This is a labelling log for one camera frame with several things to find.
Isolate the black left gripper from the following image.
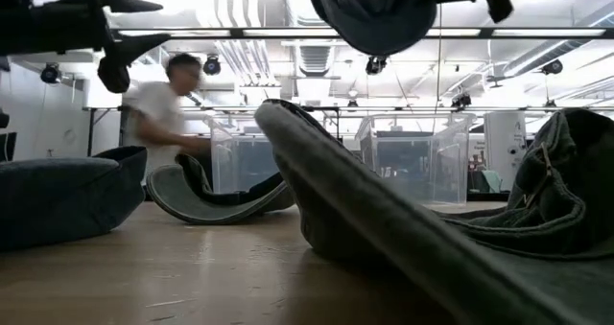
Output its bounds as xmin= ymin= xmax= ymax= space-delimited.
xmin=0 ymin=0 xmax=172 ymax=95

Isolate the black overhead camera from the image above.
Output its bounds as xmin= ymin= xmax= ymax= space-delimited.
xmin=365 ymin=54 xmax=388 ymax=76

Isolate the black ceiling spotlight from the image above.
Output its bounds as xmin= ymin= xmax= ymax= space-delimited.
xmin=450 ymin=92 xmax=474 ymax=110
xmin=39 ymin=62 xmax=62 ymax=85
xmin=541 ymin=58 xmax=565 ymax=76
xmin=202 ymin=55 xmax=223 ymax=77

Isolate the black monitor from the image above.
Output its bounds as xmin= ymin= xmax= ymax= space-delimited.
xmin=0 ymin=131 xmax=18 ymax=164

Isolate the olive green baseball cap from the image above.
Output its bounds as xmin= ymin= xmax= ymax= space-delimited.
xmin=145 ymin=151 xmax=297 ymax=226
xmin=253 ymin=98 xmax=614 ymax=325

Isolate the thin hanging cable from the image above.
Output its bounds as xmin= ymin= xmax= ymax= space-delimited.
xmin=434 ymin=3 xmax=443 ymax=115

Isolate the teal cloth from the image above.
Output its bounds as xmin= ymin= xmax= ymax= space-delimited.
xmin=481 ymin=170 xmax=503 ymax=193

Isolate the person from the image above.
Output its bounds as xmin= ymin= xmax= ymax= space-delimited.
xmin=119 ymin=52 xmax=213 ymax=201

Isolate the dark navy baseball cap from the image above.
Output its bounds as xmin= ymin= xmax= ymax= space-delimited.
xmin=305 ymin=0 xmax=438 ymax=57

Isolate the silver ventilation duct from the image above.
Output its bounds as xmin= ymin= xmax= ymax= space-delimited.
xmin=284 ymin=0 xmax=354 ymax=80

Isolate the black overhead crossbar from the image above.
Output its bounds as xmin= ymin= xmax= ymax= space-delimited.
xmin=108 ymin=26 xmax=614 ymax=40

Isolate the white pillar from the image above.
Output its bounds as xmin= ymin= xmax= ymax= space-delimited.
xmin=483 ymin=111 xmax=528 ymax=193

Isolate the clear plastic bin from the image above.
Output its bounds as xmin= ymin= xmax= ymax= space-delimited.
xmin=354 ymin=112 xmax=475 ymax=207
xmin=204 ymin=115 xmax=289 ymax=196

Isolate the denim blue baseball cap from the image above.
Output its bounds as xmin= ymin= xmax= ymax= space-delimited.
xmin=0 ymin=145 xmax=149 ymax=253

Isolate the black aluminium table frame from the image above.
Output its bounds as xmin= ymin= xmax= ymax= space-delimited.
xmin=467 ymin=191 xmax=510 ymax=202

